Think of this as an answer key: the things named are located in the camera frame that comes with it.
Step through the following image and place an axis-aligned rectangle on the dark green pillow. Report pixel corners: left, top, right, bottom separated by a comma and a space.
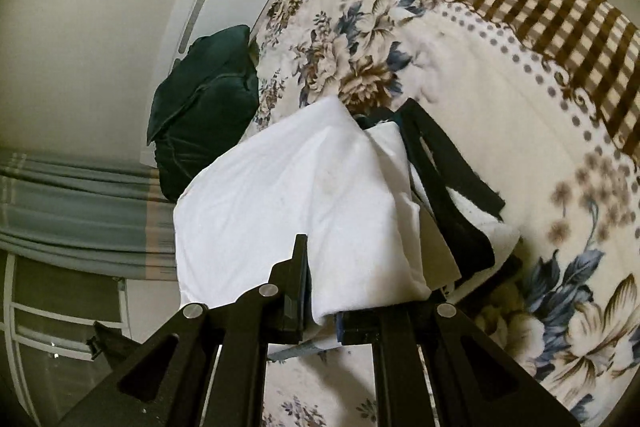
146, 25, 261, 202

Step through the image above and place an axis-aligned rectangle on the black trimmed white garment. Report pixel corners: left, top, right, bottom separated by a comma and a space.
357, 98, 523, 303

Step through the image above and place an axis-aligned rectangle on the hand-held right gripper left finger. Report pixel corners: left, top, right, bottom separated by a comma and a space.
55, 234, 313, 427

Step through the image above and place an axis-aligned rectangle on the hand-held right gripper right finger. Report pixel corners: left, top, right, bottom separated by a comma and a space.
337, 302, 551, 427

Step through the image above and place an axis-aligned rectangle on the grey-green pleated curtain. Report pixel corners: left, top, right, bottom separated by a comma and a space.
0, 149, 179, 281

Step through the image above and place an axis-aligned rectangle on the floral fleece blanket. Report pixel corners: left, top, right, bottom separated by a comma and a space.
247, 0, 640, 427

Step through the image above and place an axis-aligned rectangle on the white window frame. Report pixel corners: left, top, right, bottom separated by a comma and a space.
0, 252, 135, 427

